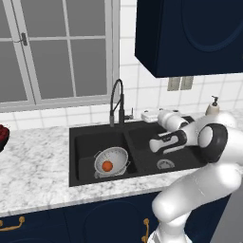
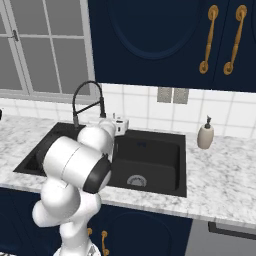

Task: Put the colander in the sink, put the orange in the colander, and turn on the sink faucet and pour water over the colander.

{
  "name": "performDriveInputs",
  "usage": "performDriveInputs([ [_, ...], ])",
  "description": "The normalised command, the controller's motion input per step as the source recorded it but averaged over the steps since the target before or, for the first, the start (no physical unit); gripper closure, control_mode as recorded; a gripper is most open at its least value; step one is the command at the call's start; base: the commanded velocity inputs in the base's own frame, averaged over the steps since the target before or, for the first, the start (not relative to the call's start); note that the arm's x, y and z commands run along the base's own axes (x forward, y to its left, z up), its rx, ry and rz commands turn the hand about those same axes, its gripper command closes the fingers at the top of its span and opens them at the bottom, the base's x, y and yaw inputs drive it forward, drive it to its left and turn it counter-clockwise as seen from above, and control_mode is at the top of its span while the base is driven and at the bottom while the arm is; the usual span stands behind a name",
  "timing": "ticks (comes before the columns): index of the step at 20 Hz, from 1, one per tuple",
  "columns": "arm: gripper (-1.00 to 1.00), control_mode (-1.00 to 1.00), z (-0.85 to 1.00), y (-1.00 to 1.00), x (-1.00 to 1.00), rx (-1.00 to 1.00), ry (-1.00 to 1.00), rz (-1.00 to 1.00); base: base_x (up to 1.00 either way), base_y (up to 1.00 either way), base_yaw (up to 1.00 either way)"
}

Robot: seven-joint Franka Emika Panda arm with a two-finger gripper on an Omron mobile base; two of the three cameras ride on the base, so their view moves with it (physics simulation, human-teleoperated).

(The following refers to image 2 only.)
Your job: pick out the black sink basin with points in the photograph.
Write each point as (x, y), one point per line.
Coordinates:
(150, 160)

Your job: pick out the navy wall cupboard door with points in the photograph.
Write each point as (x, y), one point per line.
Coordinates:
(150, 36)
(245, 43)

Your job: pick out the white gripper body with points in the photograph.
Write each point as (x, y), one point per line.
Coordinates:
(122, 131)

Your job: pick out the grey framed window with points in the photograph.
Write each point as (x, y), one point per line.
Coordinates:
(50, 46)

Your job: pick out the navy base cupboard door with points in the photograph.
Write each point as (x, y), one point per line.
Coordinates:
(20, 226)
(146, 233)

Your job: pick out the grey wall socket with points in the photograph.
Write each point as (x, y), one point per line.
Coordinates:
(181, 96)
(164, 95)

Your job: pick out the beige soap dispenser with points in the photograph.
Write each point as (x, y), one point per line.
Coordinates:
(205, 136)

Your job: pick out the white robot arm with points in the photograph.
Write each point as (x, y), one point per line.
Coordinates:
(71, 163)

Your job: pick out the black spring faucet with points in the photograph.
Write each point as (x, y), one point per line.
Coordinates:
(87, 82)

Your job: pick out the grey window latch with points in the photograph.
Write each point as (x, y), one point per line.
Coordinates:
(14, 35)

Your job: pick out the grey dishwasher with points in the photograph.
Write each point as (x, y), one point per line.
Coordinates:
(223, 241)

